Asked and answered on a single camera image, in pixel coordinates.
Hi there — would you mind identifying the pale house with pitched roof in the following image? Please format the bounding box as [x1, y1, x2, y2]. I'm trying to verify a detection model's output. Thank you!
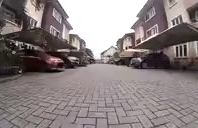
[100, 45, 119, 64]

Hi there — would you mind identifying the grey paving block street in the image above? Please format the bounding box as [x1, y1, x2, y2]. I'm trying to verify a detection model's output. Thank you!
[0, 63, 198, 128]

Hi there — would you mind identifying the dark blue car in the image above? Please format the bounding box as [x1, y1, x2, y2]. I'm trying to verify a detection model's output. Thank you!
[130, 51, 171, 70]

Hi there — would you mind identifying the red car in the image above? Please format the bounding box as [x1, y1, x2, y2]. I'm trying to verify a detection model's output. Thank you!
[19, 50, 67, 73]

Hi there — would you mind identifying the row of houses with carports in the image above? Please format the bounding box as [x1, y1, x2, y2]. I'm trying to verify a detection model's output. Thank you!
[0, 0, 96, 75]
[112, 0, 198, 72]

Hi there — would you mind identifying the grey kerb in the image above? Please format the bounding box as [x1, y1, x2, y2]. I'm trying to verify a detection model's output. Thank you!
[0, 73, 23, 88]

